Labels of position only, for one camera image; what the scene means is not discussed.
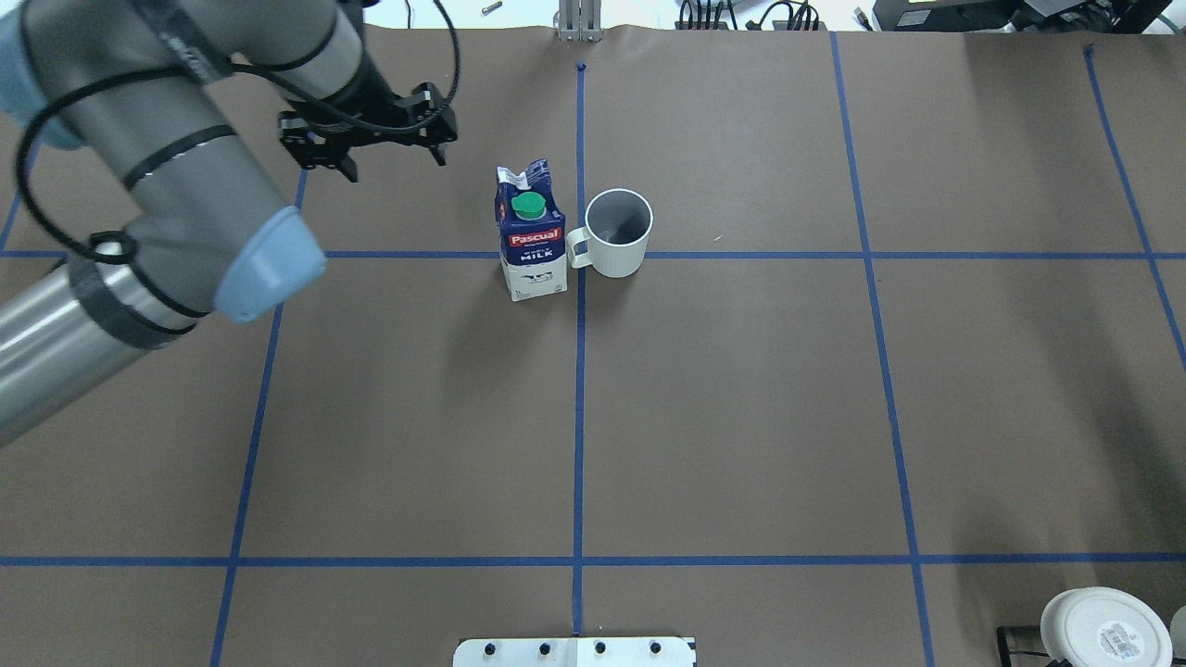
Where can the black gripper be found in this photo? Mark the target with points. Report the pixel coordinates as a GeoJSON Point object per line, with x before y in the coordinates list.
{"type": "Point", "coordinates": [373, 95]}

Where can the white bowl on rack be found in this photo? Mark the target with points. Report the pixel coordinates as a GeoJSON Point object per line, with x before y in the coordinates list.
{"type": "Point", "coordinates": [1104, 626]}

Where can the black wire dish rack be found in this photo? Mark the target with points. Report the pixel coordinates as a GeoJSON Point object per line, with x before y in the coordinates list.
{"type": "Point", "coordinates": [1021, 645]}

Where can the blue white milk carton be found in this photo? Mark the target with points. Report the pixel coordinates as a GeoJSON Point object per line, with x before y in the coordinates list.
{"type": "Point", "coordinates": [531, 232]}

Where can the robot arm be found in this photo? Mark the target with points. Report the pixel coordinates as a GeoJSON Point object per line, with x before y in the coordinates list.
{"type": "Point", "coordinates": [213, 233]}

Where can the aluminium frame post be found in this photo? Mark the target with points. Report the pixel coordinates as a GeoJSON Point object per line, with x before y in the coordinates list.
{"type": "Point", "coordinates": [579, 21]}

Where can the brown paper table cover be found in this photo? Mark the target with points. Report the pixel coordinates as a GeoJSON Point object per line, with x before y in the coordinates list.
{"type": "Point", "coordinates": [903, 361]}

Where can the white handled mug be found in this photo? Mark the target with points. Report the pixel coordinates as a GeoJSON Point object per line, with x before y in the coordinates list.
{"type": "Point", "coordinates": [614, 237]}

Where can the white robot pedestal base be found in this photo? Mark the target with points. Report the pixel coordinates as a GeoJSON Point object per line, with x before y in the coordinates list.
{"type": "Point", "coordinates": [577, 651]}

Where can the white mug on rack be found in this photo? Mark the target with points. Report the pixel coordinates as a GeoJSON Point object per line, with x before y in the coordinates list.
{"type": "Point", "coordinates": [1177, 633]}

